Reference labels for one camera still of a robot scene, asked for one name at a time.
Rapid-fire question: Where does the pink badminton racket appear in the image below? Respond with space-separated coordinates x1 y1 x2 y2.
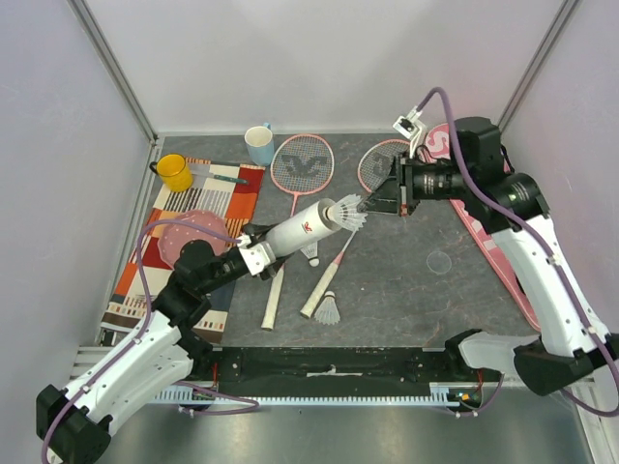
260 133 336 332
300 139 408 319

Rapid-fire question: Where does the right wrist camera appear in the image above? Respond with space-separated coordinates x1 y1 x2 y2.
393 106 427 159

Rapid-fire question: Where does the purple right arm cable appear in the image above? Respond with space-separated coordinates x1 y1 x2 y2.
418 86 619 417

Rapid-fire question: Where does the colourful patchwork placemat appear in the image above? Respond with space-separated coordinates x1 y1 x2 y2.
102 158 265 333

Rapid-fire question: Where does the white shuttlecock tube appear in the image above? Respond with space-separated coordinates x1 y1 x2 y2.
265 198 341 258

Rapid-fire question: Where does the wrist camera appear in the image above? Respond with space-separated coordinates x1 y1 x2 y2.
237 233 277 279
393 106 427 159

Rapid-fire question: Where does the yellow enamel mug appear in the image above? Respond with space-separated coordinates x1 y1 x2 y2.
149 154 193 192

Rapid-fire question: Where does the pink badminton racket right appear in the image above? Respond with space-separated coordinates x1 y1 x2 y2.
300 139 408 319

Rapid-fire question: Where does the pink sport racket bag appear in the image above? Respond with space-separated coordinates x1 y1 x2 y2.
425 123 541 332

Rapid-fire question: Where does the white shuttlecock black band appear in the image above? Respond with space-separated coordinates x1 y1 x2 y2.
326 194 367 232

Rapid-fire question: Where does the aluminium frame post left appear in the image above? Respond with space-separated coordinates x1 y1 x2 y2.
67 0 158 144

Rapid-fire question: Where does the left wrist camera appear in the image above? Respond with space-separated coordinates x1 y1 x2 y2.
237 233 277 279

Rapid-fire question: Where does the white slotted cable duct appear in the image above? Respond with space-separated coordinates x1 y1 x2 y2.
151 385 481 408

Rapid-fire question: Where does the pink dotted plate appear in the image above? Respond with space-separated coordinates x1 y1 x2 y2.
154 210 228 268

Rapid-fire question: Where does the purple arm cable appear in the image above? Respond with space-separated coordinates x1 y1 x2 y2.
41 219 262 464
418 86 619 417

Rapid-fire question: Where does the aluminium frame post right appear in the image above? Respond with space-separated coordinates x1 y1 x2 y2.
497 0 580 131

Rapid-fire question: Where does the white shuttlecock bottom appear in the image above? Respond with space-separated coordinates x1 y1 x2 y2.
313 291 340 326

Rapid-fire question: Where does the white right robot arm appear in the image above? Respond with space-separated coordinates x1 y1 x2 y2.
365 114 618 396

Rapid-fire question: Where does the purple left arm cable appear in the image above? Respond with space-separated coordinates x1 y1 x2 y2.
41 219 262 464

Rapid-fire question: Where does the aluminium frame post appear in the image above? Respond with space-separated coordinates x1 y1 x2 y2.
497 0 580 131
67 0 158 144

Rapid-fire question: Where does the white feather shuttlecock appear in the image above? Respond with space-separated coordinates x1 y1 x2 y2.
301 242 320 267

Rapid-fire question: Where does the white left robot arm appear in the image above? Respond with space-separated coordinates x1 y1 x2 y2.
36 224 303 463

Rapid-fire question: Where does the light blue mug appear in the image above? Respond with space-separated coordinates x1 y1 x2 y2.
244 123 275 166

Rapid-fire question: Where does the pink badminton racket left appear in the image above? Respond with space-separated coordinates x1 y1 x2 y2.
260 133 336 332

